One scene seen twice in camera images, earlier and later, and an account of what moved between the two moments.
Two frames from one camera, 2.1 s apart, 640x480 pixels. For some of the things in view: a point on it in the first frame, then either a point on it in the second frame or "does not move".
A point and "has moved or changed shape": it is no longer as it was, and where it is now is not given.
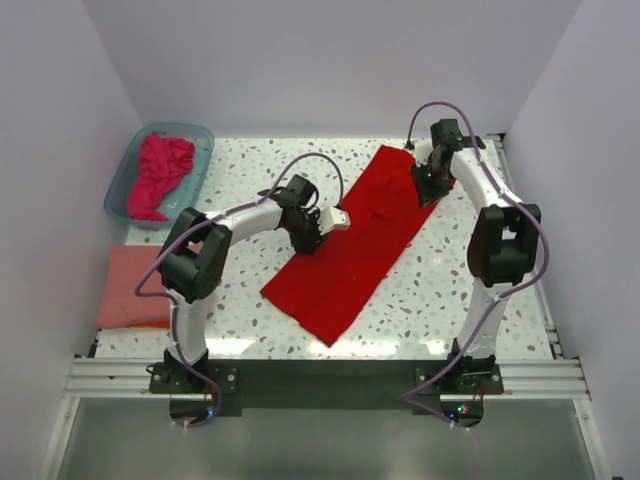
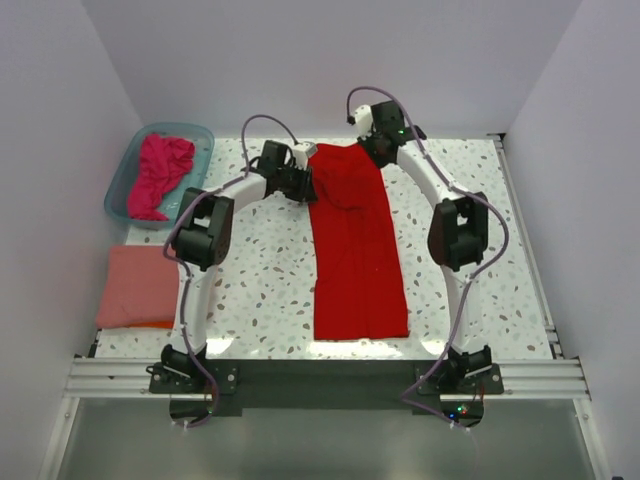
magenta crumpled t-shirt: [162, 162] does not move
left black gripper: [307, 236] -> [302, 185]
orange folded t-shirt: [154, 324] does not move
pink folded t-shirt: [118, 303] does not move
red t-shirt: [322, 291] has moved or changed shape
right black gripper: [427, 186] -> [377, 151]
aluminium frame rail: [524, 379] does not move
